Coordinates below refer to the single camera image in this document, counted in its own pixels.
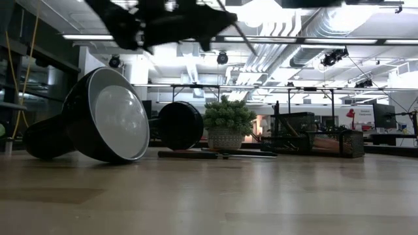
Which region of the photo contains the black desk lamp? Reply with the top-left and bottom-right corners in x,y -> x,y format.
22,67 -> 205,165

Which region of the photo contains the silver ventilation duct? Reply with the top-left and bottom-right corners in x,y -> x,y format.
270,6 -> 352,69

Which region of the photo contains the black computer monitor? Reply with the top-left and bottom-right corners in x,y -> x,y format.
141,100 -> 153,120
372,102 -> 398,129

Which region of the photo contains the black mesh desk organizer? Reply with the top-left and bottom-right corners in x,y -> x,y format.
260,111 -> 365,159

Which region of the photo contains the thin black cable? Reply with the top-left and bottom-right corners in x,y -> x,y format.
215,0 -> 258,56

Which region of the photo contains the red desk lamp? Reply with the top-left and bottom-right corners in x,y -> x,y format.
346,108 -> 357,131

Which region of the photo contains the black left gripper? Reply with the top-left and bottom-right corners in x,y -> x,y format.
140,0 -> 238,52

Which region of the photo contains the dark metal shelving rack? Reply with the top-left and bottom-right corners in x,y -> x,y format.
0,0 -> 82,155

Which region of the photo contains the yellow cable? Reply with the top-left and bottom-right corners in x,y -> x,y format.
12,0 -> 42,140
5,31 -> 30,130

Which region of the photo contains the black track spotlight cluster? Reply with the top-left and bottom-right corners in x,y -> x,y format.
321,48 -> 349,68

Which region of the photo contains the green succulent in patterned pot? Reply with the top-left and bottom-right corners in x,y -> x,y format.
202,95 -> 258,153

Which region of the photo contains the long ceiling light strip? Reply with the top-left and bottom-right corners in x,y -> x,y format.
61,33 -> 418,46

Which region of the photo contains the dark office desk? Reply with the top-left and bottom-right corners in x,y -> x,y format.
368,133 -> 418,147

